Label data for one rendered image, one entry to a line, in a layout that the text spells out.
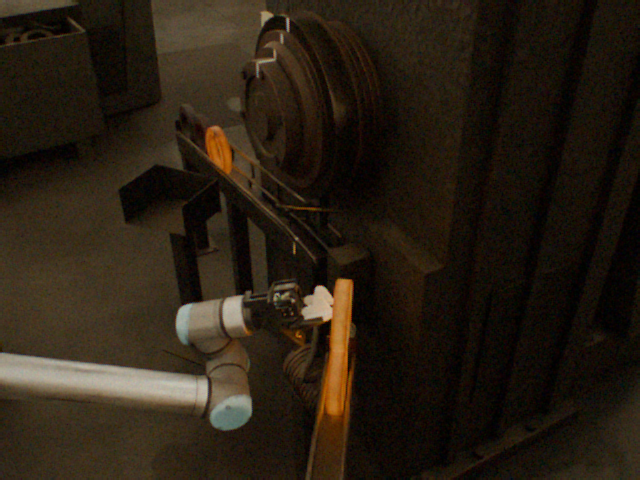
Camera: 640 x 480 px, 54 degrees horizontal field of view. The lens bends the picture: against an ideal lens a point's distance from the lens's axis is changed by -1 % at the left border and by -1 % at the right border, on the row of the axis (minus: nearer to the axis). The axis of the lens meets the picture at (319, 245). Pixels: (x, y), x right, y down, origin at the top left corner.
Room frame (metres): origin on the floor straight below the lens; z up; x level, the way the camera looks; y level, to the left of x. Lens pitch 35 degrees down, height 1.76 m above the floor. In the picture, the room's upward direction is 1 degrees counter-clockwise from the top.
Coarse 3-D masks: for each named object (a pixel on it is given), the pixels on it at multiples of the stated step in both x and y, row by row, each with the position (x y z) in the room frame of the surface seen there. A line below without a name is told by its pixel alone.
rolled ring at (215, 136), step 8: (208, 128) 2.22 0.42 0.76; (216, 128) 2.18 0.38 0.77; (208, 136) 2.22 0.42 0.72; (216, 136) 2.14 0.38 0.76; (224, 136) 2.14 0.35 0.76; (208, 144) 2.23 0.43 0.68; (216, 144) 2.24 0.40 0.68; (224, 144) 2.12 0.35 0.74; (216, 152) 2.23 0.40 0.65; (224, 152) 2.10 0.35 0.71; (216, 160) 2.20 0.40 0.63; (224, 160) 2.09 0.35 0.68; (224, 168) 2.10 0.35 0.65
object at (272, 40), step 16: (272, 32) 1.57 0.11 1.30; (272, 48) 1.53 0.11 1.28; (288, 48) 1.49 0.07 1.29; (288, 64) 1.45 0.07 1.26; (304, 64) 1.42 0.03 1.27; (304, 80) 1.42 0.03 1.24; (304, 96) 1.39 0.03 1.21; (320, 96) 1.38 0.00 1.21; (304, 112) 1.38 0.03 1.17; (320, 112) 1.36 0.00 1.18; (304, 128) 1.38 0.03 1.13; (320, 128) 1.36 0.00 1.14; (304, 144) 1.39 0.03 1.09; (320, 144) 1.36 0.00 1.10; (304, 160) 1.39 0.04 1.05; (320, 160) 1.36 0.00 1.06; (288, 176) 1.52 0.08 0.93; (304, 176) 1.43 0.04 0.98; (320, 176) 1.39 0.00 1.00
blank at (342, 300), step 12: (336, 288) 1.02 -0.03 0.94; (348, 288) 1.02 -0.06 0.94; (336, 300) 1.00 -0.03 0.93; (348, 300) 1.00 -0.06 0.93; (336, 312) 0.97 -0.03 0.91; (348, 312) 0.98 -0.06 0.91; (336, 324) 0.96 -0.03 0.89; (348, 324) 0.99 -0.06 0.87; (336, 336) 0.95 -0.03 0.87; (348, 336) 1.02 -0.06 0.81; (336, 348) 0.96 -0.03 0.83
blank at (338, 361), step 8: (336, 352) 0.99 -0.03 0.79; (344, 352) 0.99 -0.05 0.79; (336, 360) 0.97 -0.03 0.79; (344, 360) 0.98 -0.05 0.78; (328, 368) 0.95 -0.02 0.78; (336, 368) 0.95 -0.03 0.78; (344, 368) 0.96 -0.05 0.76; (328, 376) 0.94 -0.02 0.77; (336, 376) 0.94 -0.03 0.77; (344, 376) 1.01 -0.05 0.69; (328, 384) 0.93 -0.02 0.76; (336, 384) 0.92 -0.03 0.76; (344, 384) 1.00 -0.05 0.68; (328, 392) 0.92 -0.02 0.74; (336, 392) 0.92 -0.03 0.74; (344, 392) 0.98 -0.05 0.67; (328, 400) 0.91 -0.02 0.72; (336, 400) 0.91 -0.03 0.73; (344, 400) 0.98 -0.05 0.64; (328, 408) 0.91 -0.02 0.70; (336, 408) 0.91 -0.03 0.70
